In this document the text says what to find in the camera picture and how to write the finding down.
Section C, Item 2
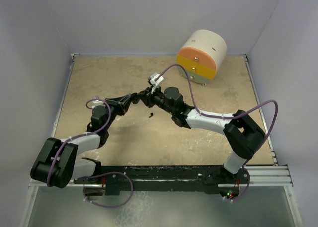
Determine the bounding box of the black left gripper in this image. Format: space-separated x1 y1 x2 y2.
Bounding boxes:
102 94 132 130

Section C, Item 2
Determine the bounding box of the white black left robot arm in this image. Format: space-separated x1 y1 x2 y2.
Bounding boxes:
30 93 139 188

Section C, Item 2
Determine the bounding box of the aluminium table frame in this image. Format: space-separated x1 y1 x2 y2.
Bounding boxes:
28 53 295 227

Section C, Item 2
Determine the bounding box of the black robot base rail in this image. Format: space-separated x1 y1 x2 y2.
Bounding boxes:
74 165 250 196

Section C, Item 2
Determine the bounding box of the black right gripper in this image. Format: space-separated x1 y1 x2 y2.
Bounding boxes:
138 84 175 115

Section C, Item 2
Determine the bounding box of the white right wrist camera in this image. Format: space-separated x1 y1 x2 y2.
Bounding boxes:
148 72 164 94

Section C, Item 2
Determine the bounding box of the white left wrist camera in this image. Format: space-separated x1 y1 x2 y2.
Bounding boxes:
91 96 104 109

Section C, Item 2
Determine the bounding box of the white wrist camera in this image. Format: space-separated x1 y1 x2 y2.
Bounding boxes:
148 72 164 94
91 96 104 109

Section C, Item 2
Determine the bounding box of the cylindrical three-drawer storage box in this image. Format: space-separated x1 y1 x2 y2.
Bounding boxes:
176 29 227 86

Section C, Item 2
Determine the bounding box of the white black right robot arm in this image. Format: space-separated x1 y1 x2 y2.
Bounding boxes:
137 87 265 183

